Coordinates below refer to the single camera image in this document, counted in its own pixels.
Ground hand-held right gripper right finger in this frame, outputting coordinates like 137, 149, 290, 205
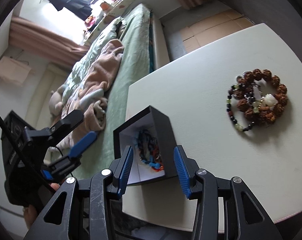
173, 145, 283, 240

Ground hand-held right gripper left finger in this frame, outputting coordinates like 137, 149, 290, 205
24, 145, 134, 240

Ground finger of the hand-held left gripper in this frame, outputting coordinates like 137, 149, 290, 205
47, 109, 97, 159
42, 154, 82, 181

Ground black jewelry box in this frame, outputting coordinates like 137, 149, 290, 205
113, 105, 177, 186

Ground person's left hand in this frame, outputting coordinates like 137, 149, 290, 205
23, 182, 60, 231

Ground beige plush toy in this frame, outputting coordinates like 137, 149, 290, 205
49, 84, 67, 116

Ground pink blanket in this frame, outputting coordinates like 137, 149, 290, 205
57, 39, 124, 153

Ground pink paper bag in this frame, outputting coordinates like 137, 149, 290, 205
0, 56, 36, 85

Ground green bed mattress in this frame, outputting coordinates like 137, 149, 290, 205
72, 4, 157, 180

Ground light green quilt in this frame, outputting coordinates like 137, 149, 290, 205
63, 16, 124, 100

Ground hanging dark clothes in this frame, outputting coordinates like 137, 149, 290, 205
44, 0, 93, 21

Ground flat cardboard sheet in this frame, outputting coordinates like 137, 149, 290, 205
178, 9, 254, 53

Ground patterned white pillow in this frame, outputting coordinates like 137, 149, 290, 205
101, 0, 164, 23

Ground bundle of colourful bracelets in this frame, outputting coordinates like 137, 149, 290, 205
136, 129, 165, 172

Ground dark and green bead bracelet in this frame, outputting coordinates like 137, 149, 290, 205
226, 80, 256, 133

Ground white carved pendant bracelet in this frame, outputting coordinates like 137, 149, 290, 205
251, 85, 278, 114

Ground brown seed bead bracelet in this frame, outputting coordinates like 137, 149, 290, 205
236, 69, 288, 126

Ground white bed frame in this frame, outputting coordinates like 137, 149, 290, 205
150, 17, 171, 72

